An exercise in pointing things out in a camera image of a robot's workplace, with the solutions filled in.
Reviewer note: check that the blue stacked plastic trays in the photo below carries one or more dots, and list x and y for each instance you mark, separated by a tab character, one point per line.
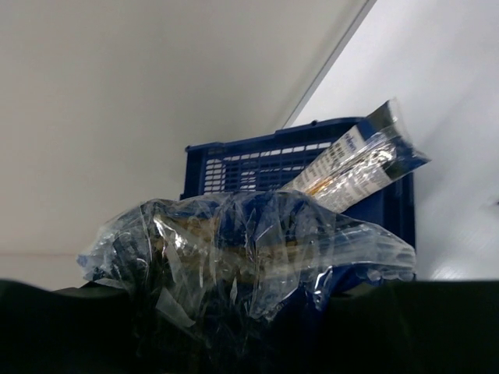
296	171

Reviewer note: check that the pasta bag in tray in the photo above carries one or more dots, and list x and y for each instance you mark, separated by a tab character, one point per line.
367	158

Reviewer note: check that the grasped blue yellow spaghetti bag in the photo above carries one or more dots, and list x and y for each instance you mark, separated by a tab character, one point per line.
256	248

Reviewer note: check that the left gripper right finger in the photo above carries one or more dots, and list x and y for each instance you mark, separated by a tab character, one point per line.
417	327

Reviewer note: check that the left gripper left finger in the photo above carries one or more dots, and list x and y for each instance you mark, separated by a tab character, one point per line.
72	330

